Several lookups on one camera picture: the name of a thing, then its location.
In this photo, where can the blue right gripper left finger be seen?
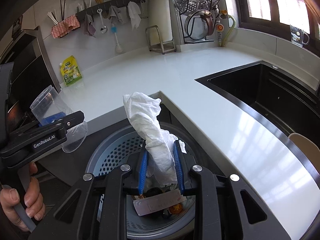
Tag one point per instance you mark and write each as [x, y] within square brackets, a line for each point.
[142, 172]

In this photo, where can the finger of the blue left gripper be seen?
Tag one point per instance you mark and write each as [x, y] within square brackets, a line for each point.
[69, 121]
[52, 118]

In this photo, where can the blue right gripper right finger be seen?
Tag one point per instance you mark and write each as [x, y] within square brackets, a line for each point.
[178, 167]

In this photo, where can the clear plastic cup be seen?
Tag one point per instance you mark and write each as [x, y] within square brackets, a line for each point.
[49, 107]

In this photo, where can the white paper towel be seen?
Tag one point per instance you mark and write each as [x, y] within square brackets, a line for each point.
[142, 111]

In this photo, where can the pink toothbrush blister package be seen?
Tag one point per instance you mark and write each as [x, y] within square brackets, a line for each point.
[157, 203]

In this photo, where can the orange mandarin peel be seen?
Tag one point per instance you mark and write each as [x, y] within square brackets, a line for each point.
[176, 209]

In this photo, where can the grey perforated trash basket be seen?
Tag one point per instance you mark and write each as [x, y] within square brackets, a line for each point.
[113, 152]

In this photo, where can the black kitchen sink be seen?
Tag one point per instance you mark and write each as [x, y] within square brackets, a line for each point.
[275, 98]

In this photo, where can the person's left hand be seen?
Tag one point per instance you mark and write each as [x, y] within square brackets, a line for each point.
[22, 212]

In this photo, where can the yellow green refill pouch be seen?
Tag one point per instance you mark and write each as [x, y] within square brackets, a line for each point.
[70, 71]

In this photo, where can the black stove range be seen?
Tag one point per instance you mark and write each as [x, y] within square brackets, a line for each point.
[31, 73]

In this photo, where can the pink waffle dishcloth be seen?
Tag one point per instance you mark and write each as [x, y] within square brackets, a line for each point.
[66, 26]

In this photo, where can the purple grey hanging cloth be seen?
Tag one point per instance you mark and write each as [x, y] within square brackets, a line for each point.
[89, 29]

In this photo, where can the steel ladle spoon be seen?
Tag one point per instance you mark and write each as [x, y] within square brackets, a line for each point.
[103, 28]

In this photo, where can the blue white bottle brush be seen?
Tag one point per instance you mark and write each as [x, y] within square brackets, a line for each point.
[118, 46]

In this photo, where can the white chopsticks bundle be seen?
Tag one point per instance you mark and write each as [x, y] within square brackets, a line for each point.
[52, 16]

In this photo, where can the steel cutting board stand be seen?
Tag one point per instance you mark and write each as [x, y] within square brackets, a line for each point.
[160, 41]

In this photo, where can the white hanging cloth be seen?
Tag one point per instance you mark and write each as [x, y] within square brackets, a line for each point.
[134, 14]

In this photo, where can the white cutting board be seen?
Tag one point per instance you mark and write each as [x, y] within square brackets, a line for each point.
[159, 15]

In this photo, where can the steel pot lid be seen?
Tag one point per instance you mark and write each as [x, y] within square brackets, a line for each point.
[199, 24]

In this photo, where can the black lid rack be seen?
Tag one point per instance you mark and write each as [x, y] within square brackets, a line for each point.
[215, 11]

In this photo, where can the glass mug on sill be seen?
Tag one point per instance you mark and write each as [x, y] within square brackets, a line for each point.
[299, 37]

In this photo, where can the dark wall hook rail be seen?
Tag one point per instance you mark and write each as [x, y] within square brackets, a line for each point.
[105, 7]

